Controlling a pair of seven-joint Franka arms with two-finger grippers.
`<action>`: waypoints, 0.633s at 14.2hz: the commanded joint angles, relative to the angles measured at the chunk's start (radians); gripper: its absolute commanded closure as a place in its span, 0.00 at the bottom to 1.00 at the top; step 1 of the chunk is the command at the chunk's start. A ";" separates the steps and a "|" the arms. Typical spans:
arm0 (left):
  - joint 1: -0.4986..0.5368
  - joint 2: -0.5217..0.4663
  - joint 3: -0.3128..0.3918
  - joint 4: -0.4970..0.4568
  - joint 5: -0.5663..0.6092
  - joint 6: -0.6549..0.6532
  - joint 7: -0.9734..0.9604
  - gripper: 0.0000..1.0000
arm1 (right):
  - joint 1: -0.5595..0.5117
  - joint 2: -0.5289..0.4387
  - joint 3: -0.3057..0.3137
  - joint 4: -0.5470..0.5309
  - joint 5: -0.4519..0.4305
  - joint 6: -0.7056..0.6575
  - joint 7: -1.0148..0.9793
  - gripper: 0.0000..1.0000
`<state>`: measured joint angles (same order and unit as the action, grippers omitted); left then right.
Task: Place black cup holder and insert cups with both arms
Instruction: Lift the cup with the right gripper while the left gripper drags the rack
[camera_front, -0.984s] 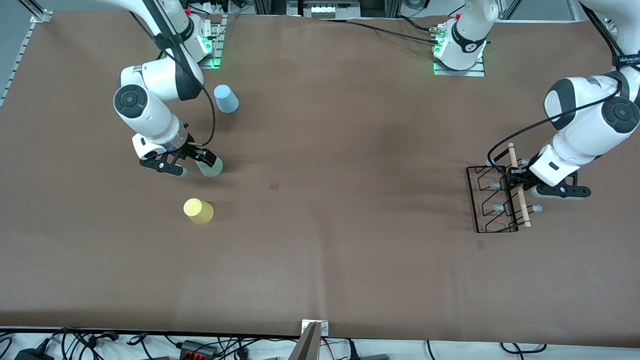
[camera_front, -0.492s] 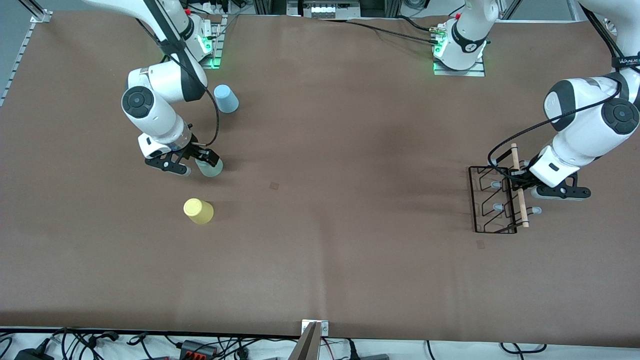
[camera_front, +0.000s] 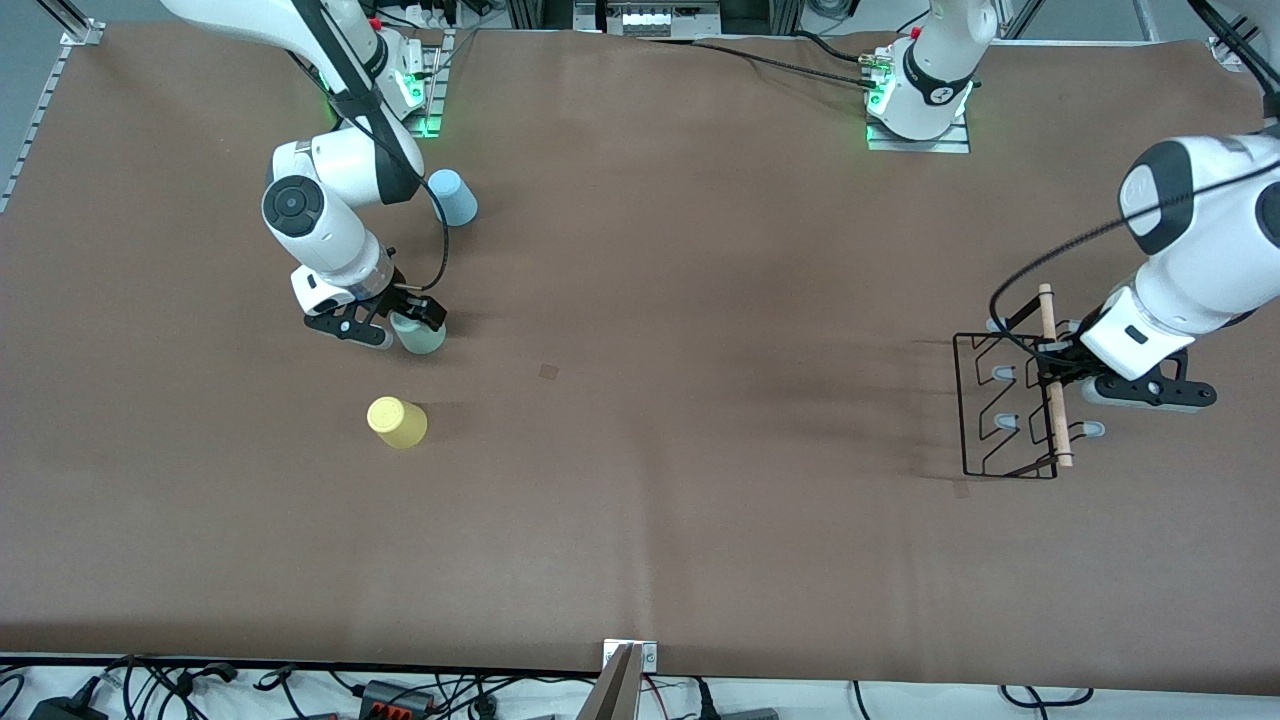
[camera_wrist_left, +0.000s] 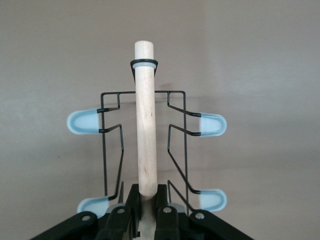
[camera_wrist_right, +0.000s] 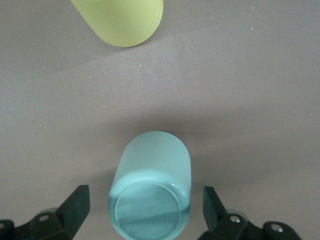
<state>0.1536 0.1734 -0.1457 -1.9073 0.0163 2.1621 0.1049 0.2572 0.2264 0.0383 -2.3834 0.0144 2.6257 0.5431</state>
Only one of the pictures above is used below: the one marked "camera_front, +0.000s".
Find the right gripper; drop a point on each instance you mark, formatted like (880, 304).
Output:
(401, 297)

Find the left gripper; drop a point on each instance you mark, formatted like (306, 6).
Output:
(1070, 366)

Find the green plastic cup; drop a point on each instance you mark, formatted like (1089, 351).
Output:
(420, 338)

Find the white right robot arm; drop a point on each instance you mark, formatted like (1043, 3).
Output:
(330, 160)

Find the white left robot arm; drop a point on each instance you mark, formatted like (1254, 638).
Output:
(1200, 230)

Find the yellow plastic cup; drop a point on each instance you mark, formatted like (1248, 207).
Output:
(397, 421)

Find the blue plastic cup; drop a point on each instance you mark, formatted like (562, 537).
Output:
(452, 197)

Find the brown paper table cover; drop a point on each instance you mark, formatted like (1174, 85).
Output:
(700, 500)

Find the black orange power strip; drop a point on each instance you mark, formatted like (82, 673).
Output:
(395, 697)

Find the white power strip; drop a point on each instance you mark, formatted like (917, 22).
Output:
(660, 18)

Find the aluminium profile beam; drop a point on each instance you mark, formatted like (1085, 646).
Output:
(612, 690)

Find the black power adapter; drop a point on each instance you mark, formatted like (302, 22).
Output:
(65, 710)

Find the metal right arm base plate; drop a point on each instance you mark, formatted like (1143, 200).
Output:
(432, 90)

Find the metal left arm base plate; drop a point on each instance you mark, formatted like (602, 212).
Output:
(920, 145)

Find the aluminium side rail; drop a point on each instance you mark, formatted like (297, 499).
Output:
(35, 120)

